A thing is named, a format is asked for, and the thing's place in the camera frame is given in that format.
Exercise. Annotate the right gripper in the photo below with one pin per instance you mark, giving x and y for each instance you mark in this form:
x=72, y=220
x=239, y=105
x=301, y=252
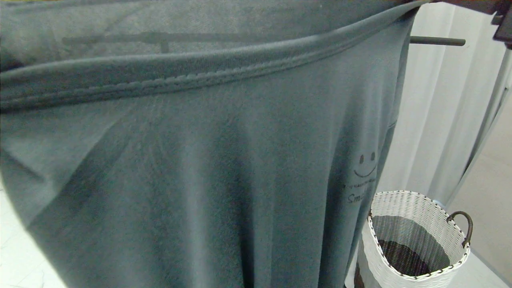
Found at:
x=504, y=32

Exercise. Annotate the grey sleeveless shirt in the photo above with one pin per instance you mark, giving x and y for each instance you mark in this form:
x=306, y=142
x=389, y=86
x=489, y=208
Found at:
x=208, y=168

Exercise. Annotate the black clothes rack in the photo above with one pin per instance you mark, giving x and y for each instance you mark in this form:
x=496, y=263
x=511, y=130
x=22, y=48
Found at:
x=438, y=40

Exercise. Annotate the white laundry basket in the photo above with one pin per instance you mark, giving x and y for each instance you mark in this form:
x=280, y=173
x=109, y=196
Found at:
x=416, y=224

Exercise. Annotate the white curtain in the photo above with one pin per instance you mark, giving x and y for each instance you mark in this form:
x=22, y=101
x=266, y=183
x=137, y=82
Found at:
x=436, y=120

